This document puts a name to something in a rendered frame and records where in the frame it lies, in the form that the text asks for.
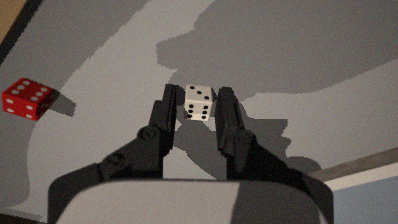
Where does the white die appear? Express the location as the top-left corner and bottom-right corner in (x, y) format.
(184, 85), (213, 121)

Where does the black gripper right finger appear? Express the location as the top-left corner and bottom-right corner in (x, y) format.
(215, 87), (334, 224)

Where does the red die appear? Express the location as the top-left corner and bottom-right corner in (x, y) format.
(1, 78), (54, 121)

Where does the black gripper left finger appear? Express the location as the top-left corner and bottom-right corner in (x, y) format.
(47, 84), (177, 224)

